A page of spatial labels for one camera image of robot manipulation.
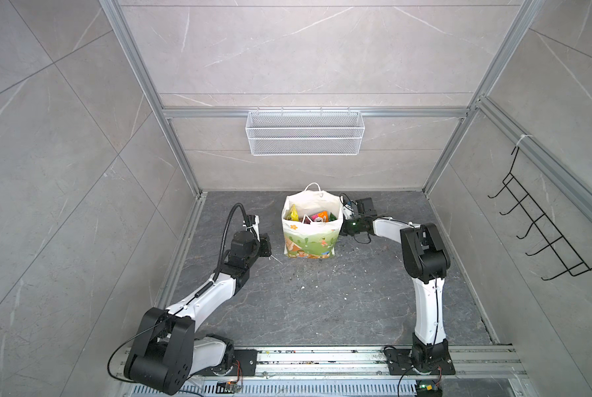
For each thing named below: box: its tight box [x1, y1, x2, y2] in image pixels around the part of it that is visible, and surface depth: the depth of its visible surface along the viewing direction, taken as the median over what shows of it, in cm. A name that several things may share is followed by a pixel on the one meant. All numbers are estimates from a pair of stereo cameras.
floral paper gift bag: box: [281, 182, 344, 259], surface depth 87 cm
